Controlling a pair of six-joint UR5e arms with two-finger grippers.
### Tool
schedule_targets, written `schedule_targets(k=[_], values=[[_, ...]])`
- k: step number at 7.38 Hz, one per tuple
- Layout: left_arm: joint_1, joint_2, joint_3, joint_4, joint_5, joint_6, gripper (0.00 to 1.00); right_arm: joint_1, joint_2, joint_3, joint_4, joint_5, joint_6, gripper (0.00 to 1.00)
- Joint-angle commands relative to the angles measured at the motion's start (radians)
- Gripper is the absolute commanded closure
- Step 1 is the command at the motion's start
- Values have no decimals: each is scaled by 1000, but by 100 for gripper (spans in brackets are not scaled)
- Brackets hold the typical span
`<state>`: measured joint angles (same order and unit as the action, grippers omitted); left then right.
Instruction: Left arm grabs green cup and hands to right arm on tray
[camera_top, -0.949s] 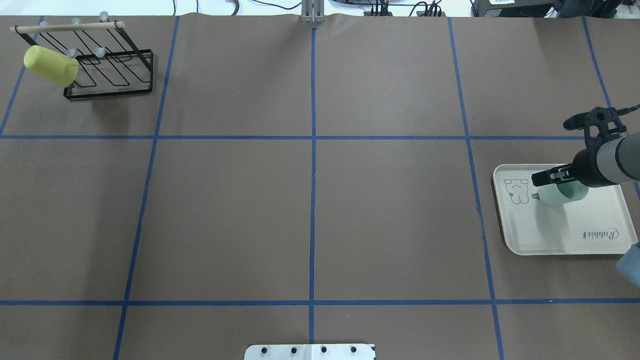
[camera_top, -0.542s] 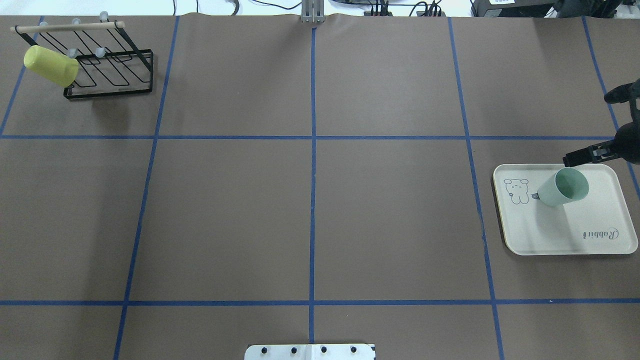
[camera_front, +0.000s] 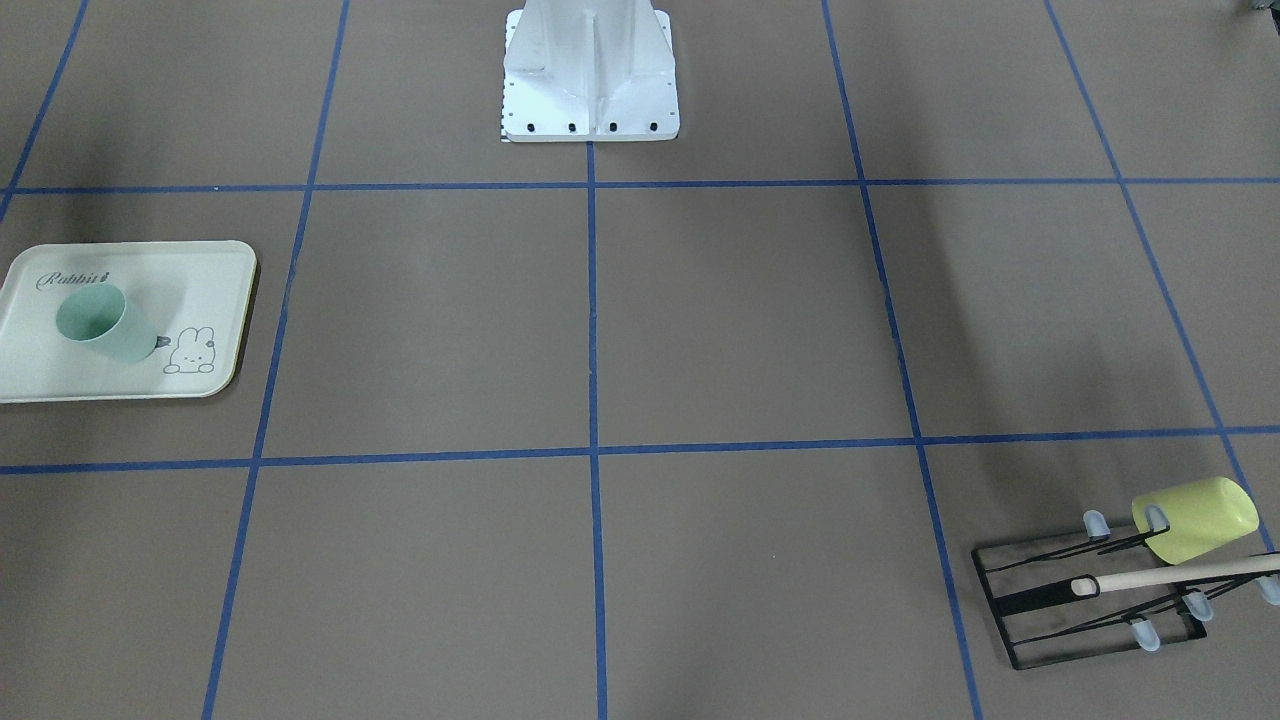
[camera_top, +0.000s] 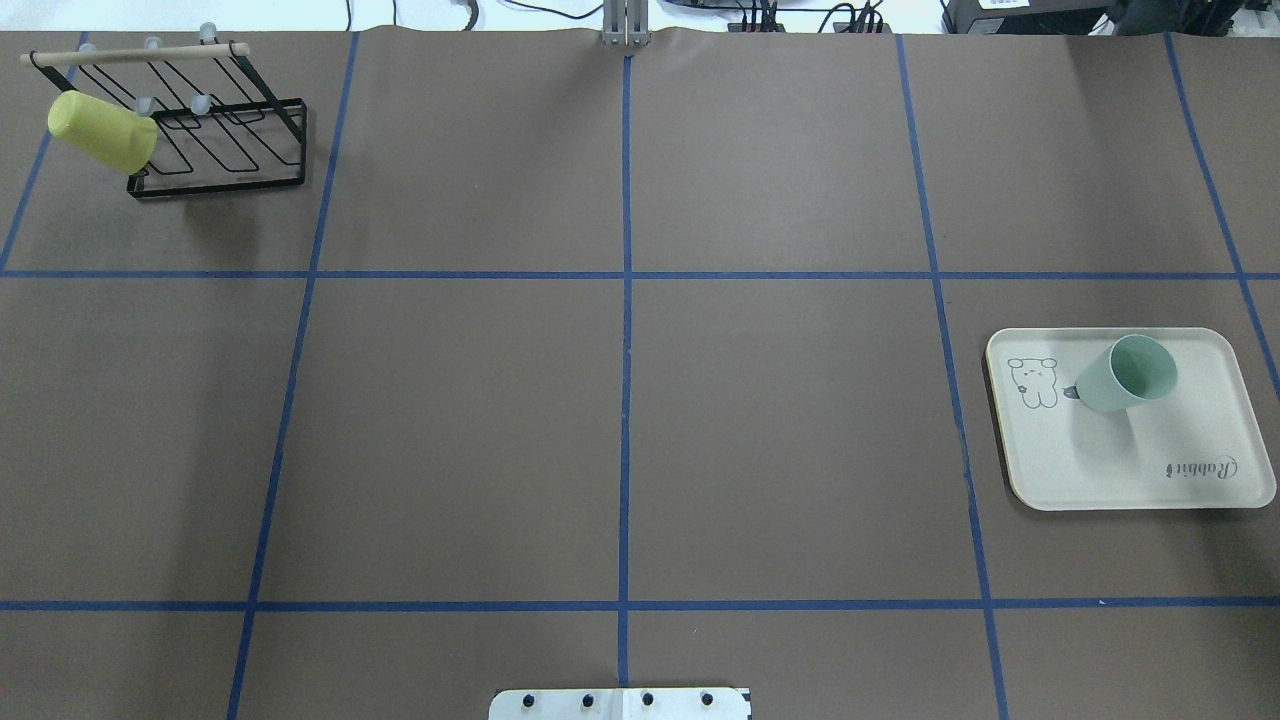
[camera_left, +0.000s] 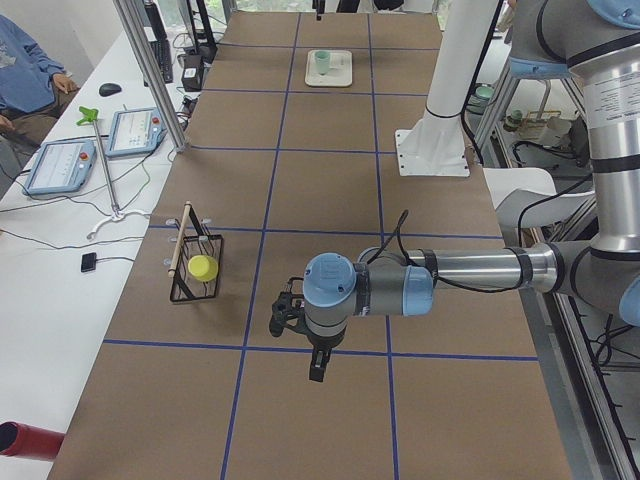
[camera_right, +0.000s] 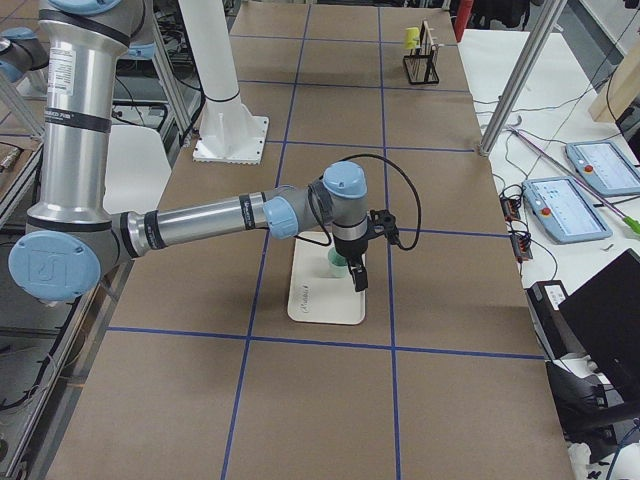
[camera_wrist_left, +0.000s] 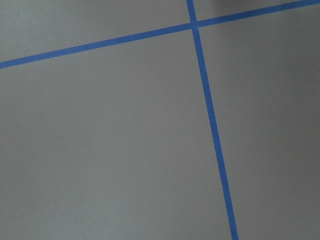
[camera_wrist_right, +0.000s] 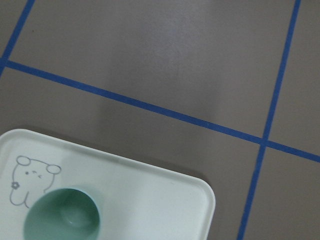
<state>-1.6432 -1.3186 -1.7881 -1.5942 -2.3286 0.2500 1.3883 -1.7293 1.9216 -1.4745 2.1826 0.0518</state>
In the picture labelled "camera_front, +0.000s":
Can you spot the white pedestal column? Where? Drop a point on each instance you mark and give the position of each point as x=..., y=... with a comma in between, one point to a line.
x=589, y=71

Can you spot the black wire cup rack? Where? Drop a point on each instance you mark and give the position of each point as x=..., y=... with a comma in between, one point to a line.
x=1097, y=591

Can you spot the pale green cup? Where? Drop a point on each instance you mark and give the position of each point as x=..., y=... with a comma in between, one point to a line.
x=101, y=318

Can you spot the yellow cup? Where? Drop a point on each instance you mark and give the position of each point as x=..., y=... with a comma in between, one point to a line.
x=1202, y=516

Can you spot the cream rabbit tray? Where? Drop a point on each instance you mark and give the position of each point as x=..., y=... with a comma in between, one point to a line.
x=194, y=296

